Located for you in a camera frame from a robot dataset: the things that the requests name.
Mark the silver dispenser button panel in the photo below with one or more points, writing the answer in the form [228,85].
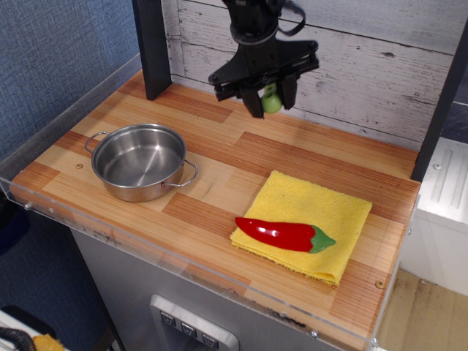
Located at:
[192,325]

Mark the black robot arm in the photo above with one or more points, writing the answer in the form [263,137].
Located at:
[255,22]

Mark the green handled grey spatula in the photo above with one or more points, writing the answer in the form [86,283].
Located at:
[270,100]

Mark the yellow folded cloth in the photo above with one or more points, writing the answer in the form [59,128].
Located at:
[284,198]

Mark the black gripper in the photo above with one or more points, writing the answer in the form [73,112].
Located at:
[253,67]

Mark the stainless steel pot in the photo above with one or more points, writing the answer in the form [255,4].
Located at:
[140,162]

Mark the black right vertical post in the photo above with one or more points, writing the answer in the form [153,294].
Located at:
[446,98]

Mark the grey toy fridge cabinet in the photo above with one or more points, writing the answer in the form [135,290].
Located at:
[126,281]

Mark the white ribbed box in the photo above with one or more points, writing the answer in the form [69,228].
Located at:
[435,248]

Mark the clear acrylic table guard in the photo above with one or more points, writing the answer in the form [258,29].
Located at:
[235,154]

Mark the black left vertical post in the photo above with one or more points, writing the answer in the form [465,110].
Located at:
[152,43]

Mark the black and yellow bag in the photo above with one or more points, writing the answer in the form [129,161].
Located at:
[23,331]

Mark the red toy chili pepper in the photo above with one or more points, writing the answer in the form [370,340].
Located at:
[291,236]

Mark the black vertical post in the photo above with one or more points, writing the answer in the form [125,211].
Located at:
[152,43]
[446,98]

